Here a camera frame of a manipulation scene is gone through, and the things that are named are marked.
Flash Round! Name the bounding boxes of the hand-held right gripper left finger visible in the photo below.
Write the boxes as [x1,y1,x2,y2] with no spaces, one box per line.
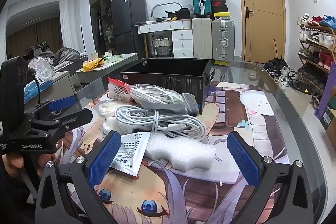
[35,130,122,224]

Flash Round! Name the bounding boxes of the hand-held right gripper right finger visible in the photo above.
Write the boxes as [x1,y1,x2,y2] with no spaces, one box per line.
[226,131,315,224]

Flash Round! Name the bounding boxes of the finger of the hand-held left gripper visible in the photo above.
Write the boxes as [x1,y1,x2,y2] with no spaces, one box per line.
[25,96,76,122]
[28,109,93,139]

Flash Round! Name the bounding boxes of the white printed sachet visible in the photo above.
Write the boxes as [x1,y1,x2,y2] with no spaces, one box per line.
[109,132,152,178]

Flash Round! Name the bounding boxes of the red and white packet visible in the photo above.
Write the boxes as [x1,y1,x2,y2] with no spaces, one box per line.
[107,77,137,105]

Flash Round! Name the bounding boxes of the white cable bundle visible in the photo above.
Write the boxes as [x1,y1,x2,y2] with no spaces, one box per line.
[114,105,208,142]

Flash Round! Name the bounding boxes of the white foam piece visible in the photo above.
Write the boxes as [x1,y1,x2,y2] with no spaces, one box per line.
[144,132,216,170]

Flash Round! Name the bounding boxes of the zip bag of striped laces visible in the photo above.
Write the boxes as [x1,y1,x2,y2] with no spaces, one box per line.
[130,84,201,115]

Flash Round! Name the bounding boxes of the black cardboard box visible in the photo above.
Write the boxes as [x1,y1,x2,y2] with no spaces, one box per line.
[120,58,216,115]

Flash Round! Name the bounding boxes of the person's left hand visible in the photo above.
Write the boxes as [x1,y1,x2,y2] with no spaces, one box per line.
[1,153,55,180]

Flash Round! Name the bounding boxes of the grey low cabinet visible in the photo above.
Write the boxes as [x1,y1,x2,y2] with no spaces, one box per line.
[25,70,76,104]

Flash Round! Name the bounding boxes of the white plush toy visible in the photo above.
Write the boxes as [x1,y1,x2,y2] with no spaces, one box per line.
[101,118,121,135]

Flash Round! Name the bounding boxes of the clear plastic bag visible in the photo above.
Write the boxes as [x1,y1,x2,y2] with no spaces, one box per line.
[28,57,54,83]

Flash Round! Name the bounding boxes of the grey down jacket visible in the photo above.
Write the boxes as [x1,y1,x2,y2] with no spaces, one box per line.
[54,47,82,72]

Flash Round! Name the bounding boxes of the yellow plastic bag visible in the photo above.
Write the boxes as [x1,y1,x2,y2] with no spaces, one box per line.
[82,57,105,72]

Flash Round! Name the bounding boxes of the printed cartoon desk mat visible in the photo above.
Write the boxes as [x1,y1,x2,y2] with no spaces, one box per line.
[56,82,292,224]

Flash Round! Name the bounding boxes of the clothes rack with garments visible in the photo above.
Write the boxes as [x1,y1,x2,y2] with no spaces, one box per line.
[24,40,51,57]

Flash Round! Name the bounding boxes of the pale green cloth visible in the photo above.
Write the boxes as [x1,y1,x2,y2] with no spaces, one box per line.
[104,53,124,63]

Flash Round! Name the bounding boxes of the brown curtain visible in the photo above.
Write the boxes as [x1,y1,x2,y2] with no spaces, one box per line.
[7,17,63,56]

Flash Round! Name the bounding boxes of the grey side table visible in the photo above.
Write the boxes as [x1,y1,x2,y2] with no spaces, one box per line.
[76,53,138,83]

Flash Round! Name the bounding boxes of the white curtain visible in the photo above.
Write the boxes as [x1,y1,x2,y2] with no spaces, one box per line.
[59,0,79,49]

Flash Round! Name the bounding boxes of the pile of shoes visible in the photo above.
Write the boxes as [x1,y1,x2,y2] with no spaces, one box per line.
[273,67,298,88]

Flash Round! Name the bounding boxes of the black trash bag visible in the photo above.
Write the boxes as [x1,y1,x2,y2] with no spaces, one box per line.
[289,79,315,95]

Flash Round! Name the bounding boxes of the brown cardboard carton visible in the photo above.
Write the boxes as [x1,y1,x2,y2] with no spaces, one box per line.
[320,109,336,138]

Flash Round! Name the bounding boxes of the black umbrella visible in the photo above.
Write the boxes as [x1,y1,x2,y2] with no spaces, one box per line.
[262,39,289,75]

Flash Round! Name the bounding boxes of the dark grey fridge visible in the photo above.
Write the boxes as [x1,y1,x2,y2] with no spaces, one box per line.
[110,0,147,59]

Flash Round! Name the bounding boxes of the wicker basket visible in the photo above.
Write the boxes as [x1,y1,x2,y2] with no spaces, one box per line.
[152,38,172,56]

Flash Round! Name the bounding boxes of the silver suitcase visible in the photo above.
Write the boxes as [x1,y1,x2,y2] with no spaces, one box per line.
[211,19,235,60]

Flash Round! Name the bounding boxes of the beige suitcase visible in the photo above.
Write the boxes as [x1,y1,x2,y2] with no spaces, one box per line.
[192,17,213,59]

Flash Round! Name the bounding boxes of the white dresser desk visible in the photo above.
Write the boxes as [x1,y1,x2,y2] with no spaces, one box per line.
[136,20,195,59]

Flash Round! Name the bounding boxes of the wooden shoe rack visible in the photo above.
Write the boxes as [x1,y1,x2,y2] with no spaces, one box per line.
[297,22,336,89]

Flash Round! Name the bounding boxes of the row of assorted shoes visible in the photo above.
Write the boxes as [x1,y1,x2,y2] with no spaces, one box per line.
[297,13,336,80]

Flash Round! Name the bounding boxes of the wooden door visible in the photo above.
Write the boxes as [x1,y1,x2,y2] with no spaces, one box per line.
[234,0,286,63]

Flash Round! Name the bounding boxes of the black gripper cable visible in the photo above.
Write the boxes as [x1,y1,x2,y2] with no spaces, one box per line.
[35,74,42,105]

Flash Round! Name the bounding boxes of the white oval mirror frame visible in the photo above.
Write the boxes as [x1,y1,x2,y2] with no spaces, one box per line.
[151,2,183,20]

